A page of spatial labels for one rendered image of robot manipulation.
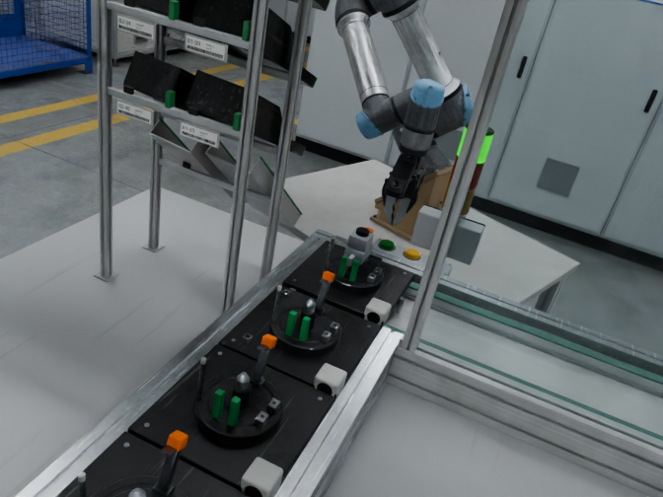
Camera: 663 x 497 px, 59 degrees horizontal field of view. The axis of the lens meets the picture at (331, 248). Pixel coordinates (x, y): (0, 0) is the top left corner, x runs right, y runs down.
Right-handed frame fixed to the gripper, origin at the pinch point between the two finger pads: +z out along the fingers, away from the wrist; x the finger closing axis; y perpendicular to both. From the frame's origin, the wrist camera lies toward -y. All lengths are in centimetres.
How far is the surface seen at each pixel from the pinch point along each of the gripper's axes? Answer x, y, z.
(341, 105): 121, 283, 58
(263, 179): 24.2, -26.9, -12.2
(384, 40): 98, 283, 5
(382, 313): -9.8, -32.9, 4.7
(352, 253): 1.7, -24.2, -1.0
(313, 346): -2, -52, 5
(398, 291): -9.5, -19.7, 6.6
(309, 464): -13, -73, 8
